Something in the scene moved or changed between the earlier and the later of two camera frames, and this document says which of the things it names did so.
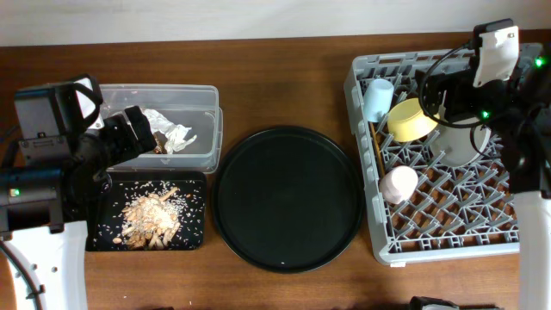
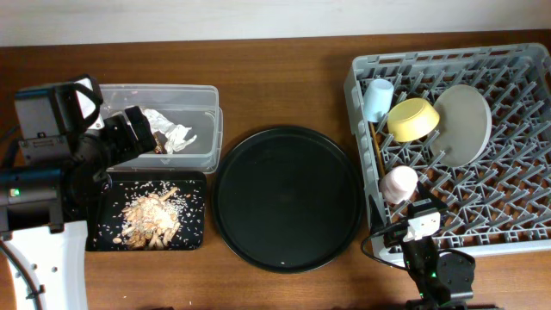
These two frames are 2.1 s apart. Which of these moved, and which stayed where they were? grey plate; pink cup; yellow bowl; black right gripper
Moved: black right gripper
Stayed: grey plate; pink cup; yellow bowl
